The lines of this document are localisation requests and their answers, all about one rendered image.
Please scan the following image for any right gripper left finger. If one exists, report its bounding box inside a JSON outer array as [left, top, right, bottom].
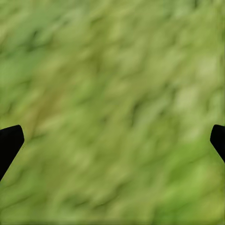
[[0, 125, 24, 181]]

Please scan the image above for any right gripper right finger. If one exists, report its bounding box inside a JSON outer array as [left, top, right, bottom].
[[210, 124, 225, 162]]

